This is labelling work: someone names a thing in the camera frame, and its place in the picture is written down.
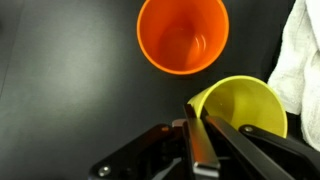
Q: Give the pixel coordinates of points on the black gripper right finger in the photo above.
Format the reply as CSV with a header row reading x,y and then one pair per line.
x,y
248,162

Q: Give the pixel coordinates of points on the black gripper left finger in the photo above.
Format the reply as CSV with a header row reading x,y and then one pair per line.
x,y
204,161

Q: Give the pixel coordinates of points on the yellow plastic cup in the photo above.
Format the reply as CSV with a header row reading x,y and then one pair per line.
x,y
241,100

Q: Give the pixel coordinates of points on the white cloth towel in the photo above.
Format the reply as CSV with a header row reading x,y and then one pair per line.
x,y
296,77

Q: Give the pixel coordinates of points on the orange plastic cup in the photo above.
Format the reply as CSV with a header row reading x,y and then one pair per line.
x,y
182,37

